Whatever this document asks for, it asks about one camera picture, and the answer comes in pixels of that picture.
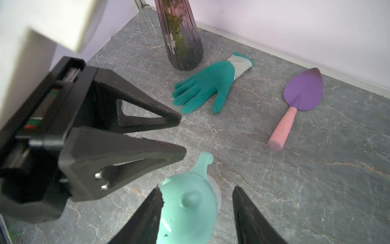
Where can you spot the clear plastic baby bottle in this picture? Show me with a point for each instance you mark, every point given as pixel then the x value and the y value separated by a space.
pixel 216 191

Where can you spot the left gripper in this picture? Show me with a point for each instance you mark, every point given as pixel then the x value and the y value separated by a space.
pixel 46 158

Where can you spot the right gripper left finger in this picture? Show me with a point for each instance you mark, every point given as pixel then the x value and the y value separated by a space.
pixel 143 226

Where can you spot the mint green bottle cap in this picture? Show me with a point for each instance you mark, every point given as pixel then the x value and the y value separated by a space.
pixel 189 211

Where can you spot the purple trowel with pink handle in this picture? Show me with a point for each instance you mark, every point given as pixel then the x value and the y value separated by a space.
pixel 303 92

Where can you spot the green rubber glove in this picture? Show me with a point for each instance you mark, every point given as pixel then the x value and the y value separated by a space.
pixel 215 79

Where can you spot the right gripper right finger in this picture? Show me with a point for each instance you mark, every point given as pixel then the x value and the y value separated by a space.
pixel 251 226

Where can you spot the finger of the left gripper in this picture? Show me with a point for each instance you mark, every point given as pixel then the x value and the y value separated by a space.
pixel 111 90

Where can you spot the dark purple glass vase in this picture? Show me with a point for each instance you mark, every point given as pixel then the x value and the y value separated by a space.
pixel 183 43

